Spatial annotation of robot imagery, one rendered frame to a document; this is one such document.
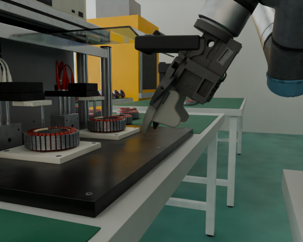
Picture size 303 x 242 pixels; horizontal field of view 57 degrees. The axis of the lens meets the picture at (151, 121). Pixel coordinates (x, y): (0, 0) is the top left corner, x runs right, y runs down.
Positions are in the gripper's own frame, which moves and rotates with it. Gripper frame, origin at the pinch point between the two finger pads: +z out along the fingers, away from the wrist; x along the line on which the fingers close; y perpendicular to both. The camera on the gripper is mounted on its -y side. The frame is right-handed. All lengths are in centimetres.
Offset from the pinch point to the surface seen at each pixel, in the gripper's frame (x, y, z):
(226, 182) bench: 161, 36, 54
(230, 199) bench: 161, 45, 64
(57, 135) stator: -3.3, -14.4, 11.5
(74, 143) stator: -0.2, -11.8, 12.6
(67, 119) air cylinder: 21.7, -28.0, 19.7
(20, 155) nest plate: -7.4, -17.3, 17.4
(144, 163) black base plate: -1.8, 3.4, 6.5
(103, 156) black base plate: 0.5, -5.0, 11.3
